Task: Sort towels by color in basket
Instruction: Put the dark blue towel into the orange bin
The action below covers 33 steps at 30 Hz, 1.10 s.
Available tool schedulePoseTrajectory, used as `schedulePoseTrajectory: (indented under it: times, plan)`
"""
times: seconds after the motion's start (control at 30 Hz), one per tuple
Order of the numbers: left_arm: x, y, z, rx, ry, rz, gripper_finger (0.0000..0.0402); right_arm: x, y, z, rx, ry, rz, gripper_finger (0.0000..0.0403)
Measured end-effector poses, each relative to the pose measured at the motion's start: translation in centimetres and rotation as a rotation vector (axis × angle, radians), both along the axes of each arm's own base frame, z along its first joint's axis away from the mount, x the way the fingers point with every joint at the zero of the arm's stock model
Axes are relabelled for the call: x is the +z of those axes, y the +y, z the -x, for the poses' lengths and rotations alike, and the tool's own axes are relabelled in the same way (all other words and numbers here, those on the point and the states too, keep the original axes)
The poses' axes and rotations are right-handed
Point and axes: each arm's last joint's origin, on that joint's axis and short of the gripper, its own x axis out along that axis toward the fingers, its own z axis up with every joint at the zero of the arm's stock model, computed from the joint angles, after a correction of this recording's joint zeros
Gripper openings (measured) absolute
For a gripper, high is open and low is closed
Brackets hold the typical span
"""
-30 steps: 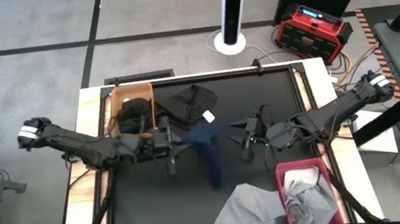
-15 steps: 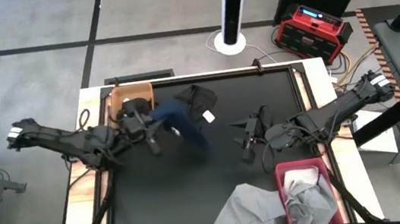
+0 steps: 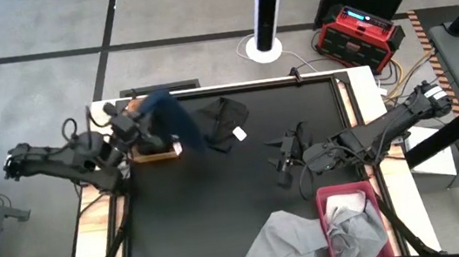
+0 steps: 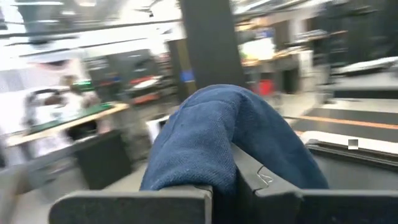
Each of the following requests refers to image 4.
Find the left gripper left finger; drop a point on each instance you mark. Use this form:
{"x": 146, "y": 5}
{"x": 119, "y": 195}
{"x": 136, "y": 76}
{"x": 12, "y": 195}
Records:
{"x": 130, "y": 208}

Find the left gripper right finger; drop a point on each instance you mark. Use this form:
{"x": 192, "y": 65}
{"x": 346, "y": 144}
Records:
{"x": 311, "y": 208}

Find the navy blue towel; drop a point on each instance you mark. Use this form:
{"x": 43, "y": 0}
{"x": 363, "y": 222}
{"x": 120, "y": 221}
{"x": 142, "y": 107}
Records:
{"x": 199, "y": 140}

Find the black bin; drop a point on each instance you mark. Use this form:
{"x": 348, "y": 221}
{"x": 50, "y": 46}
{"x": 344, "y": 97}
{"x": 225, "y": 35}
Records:
{"x": 102, "y": 161}

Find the wooden table green mat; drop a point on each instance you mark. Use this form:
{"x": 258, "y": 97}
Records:
{"x": 77, "y": 113}

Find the black divider panel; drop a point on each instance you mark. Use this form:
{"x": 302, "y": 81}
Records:
{"x": 211, "y": 46}

